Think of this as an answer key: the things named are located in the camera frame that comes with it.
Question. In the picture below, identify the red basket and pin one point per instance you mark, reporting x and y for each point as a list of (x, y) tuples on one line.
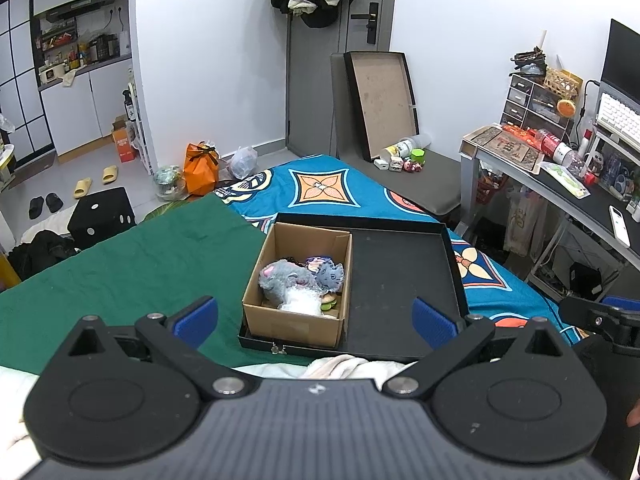
[(490, 189)]

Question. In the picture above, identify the wicker basket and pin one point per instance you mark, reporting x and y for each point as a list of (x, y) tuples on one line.
[(562, 82)]

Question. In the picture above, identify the grey fluffy plush toy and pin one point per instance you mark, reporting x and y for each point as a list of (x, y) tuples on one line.
[(285, 280)]

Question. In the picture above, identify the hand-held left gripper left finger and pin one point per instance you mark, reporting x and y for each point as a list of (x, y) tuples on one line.
[(195, 320)]

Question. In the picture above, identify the black grid sliding door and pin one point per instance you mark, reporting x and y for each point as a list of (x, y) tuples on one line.
[(25, 85)]

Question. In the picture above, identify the white jar with green label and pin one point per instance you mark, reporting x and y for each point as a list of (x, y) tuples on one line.
[(397, 150)]

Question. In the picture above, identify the orange gift bag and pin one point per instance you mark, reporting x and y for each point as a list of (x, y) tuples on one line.
[(200, 172)]

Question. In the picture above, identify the panda figure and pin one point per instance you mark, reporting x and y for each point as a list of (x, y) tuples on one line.
[(596, 166)]

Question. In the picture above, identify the water bottle with red label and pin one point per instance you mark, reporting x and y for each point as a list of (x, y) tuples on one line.
[(560, 152)]

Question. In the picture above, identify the red snack packets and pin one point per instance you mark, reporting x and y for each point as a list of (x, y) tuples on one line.
[(520, 134)]

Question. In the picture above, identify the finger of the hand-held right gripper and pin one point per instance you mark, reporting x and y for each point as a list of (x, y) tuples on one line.
[(580, 310), (625, 302)]

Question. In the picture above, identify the green cup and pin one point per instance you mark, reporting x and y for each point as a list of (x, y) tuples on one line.
[(418, 156)]

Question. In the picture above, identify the blue printed blanket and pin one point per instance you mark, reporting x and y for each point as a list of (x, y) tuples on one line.
[(360, 195)]

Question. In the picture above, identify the small blue grey plush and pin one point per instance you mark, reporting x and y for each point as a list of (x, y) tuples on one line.
[(330, 275)]

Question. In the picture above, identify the white keyboard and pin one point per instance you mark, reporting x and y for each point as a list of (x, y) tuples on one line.
[(620, 117)]

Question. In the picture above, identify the clear bag with white filling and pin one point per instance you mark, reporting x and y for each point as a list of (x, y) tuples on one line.
[(300, 302)]

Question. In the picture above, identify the burger shaped soft toy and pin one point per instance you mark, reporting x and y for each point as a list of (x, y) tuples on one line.
[(328, 302)]

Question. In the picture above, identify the purple tissue pack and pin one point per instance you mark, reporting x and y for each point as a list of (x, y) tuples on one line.
[(315, 261)]

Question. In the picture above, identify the green plant in clear wrap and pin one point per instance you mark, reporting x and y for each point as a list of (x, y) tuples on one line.
[(169, 182)]

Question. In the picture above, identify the small white box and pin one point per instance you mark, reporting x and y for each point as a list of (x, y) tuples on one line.
[(397, 162)]

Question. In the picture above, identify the brown cardboard box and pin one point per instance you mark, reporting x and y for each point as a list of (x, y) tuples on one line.
[(295, 322)]

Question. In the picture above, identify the clear plastic bag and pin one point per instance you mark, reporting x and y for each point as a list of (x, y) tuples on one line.
[(243, 162)]

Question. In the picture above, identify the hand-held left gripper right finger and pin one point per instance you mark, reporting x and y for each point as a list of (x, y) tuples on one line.
[(435, 320)]

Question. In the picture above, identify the green blanket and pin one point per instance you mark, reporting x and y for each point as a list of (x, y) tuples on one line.
[(125, 270)]

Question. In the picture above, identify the black clothes pile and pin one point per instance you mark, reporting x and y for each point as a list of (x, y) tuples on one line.
[(40, 255)]

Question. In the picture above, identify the grey desk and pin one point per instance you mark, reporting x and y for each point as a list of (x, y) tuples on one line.
[(520, 180)]

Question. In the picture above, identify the brown printed mat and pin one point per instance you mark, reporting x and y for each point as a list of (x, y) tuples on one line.
[(500, 147)]

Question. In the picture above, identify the yellow slipper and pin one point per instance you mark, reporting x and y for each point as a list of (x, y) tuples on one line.
[(110, 174), (83, 187)]

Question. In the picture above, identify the red and white ball toys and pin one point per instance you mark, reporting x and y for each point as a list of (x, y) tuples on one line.
[(412, 165)]

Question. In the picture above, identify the white charger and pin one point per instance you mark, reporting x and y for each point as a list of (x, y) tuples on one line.
[(381, 164)]

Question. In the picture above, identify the black monitor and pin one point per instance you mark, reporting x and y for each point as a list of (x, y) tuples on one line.
[(622, 55)]

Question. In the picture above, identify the grey door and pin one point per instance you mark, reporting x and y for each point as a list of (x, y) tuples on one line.
[(315, 85)]

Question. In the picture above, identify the orange cardboard box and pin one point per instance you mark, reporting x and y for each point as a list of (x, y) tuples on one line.
[(124, 142)]

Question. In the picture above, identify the green and white packet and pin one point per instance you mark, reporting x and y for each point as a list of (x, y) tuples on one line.
[(565, 180)]

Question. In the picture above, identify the beige tote bag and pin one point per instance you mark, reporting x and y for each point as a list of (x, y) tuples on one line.
[(525, 222)]

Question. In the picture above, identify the grey drawer organiser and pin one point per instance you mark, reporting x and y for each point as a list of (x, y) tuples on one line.
[(530, 102)]

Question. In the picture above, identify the black dice stool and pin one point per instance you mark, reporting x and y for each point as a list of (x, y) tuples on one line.
[(102, 217)]

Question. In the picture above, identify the white kitchen cabinet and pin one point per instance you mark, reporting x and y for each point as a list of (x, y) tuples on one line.
[(85, 105)]

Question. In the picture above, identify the round orange plush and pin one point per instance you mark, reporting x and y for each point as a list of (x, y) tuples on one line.
[(566, 108)]

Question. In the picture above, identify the row of kitchen bottles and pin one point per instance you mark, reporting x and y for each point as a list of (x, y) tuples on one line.
[(80, 52)]

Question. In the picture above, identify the person's right hand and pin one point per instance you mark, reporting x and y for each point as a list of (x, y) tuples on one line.
[(635, 414)]

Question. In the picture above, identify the white phone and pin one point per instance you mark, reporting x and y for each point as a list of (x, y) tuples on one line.
[(621, 225)]

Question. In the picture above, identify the black framed brown tray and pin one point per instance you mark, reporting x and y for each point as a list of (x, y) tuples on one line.
[(382, 100)]

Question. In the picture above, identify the black slipper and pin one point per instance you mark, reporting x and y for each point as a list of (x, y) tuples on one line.
[(54, 202), (36, 208)]

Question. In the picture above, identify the black desk mat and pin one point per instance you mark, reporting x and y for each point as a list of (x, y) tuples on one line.
[(595, 210)]

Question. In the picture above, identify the clear plastic cup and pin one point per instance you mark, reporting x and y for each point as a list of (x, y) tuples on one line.
[(421, 142)]

